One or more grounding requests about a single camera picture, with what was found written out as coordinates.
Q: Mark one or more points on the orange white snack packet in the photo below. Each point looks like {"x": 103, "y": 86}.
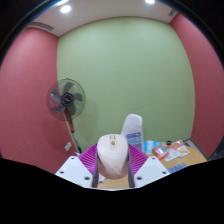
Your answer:
{"x": 181, "y": 149}

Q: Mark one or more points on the light blue white packet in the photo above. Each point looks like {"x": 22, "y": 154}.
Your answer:
{"x": 150, "y": 146}

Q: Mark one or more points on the white wall outlet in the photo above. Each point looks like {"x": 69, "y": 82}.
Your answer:
{"x": 68, "y": 146}

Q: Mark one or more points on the small black object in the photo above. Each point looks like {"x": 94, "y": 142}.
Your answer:
{"x": 168, "y": 142}

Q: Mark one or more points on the red snack bag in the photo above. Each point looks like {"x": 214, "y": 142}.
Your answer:
{"x": 161, "y": 152}

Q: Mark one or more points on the ceiling air vent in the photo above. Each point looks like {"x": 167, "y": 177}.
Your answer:
{"x": 172, "y": 13}
{"x": 42, "y": 26}

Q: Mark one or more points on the pale pink computer mouse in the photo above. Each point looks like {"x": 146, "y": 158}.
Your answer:
{"x": 112, "y": 156}

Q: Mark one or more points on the black red standing fan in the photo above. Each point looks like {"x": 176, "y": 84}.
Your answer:
{"x": 67, "y": 98}

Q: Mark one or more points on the round ceiling light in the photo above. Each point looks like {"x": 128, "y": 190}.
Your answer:
{"x": 150, "y": 1}
{"x": 65, "y": 9}

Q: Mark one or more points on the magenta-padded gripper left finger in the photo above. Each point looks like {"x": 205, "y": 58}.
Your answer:
{"x": 87, "y": 158}

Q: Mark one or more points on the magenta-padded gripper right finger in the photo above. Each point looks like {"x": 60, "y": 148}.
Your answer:
{"x": 137, "y": 160}

